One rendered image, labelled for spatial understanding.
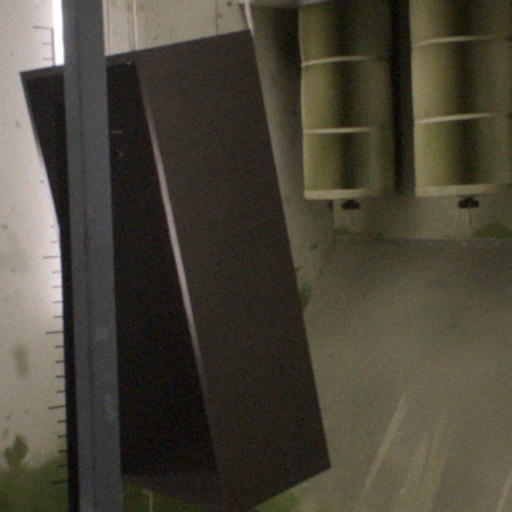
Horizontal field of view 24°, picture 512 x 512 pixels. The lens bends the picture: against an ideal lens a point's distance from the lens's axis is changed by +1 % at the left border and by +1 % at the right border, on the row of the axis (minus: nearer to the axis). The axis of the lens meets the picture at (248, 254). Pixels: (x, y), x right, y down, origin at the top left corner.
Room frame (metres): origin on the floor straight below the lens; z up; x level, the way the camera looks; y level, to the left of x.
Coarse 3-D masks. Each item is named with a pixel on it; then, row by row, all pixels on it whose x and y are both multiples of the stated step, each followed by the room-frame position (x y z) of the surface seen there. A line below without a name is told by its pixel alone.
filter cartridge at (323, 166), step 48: (336, 0) 4.13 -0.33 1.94; (384, 0) 4.18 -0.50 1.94; (336, 48) 4.14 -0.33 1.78; (384, 48) 4.18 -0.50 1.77; (336, 96) 4.15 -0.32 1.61; (384, 96) 4.18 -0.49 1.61; (336, 144) 4.14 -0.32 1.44; (384, 144) 4.18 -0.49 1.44; (336, 192) 4.14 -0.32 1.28; (384, 192) 4.17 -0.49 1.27
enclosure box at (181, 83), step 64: (128, 64) 3.51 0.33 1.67; (192, 64) 2.92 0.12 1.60; (256, 64) 3.05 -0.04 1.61; (128, 128) 3.51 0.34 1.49; (192, 128) 2.92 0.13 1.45; (256, 128) 3.05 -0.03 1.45; (128, 192) 3.51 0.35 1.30; (192, 192) 2.92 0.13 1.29; (256, 192) 3.04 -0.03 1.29; (128, 256) 3.51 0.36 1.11; (192, 256) 2.92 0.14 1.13; (256, 256) 3.04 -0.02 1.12; (128, 320) 3.50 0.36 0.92; (192, 320) 2.92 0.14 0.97; (256, 320) 3.04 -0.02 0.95; (128, 384) 3.50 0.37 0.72; (192, 384) 3.64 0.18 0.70; (256, 384) 3.04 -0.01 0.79; (128, 448) 3.50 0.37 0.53; (192, 448) 3.55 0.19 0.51; (256, 448) 3.04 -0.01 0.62; (320, 448) 3.17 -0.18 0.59
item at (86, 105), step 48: (96, 0) 1.81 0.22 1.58; (96, 48) 1.81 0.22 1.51; (96, 96) 1.80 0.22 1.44; (96, 144) 1.80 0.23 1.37; (96, 192) 1.80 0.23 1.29; (96, 240) 1.80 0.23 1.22; (96, 288) 1.80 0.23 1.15; (96, 336) 1.80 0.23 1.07; (96, 384) 1.79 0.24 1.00; (96, 432) 1.79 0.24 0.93; (96, 480) 1.79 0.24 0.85
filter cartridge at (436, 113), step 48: (432, 0) 3.71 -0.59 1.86; (480, 0) 3.67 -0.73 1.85; (432, 48) 3.72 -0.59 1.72; (480, 48) 3.68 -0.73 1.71; (432, 96) 3.72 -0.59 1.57; (480, 96) 3.67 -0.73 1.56; (432, 144) 3.72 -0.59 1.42; (480, 144) 3.67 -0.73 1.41; (432, 192) 3.72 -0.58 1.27; (480, 192) 3.66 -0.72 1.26
